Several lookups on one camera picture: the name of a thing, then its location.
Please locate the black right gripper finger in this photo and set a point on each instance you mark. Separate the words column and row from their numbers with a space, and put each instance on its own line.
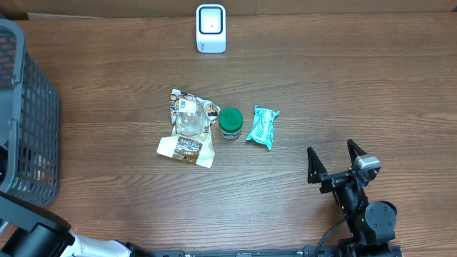
column 316, row 169
column 356, row 153

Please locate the green lid spice jar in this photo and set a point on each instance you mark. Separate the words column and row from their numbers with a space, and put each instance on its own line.
column 230, row 123

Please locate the grey plastic mesh basket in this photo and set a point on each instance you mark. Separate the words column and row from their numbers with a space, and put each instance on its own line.
column 30, row 123

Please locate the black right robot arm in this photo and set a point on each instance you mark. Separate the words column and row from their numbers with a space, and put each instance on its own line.
column 371, row 225

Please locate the white barcode scanner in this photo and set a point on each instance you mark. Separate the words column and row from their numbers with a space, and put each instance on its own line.
column 211, row 29

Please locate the mint green wipe packet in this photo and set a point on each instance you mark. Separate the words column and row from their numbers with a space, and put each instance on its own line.
column 262, row 131

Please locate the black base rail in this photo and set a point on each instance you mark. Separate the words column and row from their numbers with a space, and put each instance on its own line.
column 242, row 253

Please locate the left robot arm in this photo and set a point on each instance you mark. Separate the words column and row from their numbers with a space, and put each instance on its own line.
column 40, row 232

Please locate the brown white snack bag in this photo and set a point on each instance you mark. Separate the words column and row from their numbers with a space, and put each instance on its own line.
column 191, row 139

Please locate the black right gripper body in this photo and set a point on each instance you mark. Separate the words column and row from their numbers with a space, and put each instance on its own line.
column 333, row 182

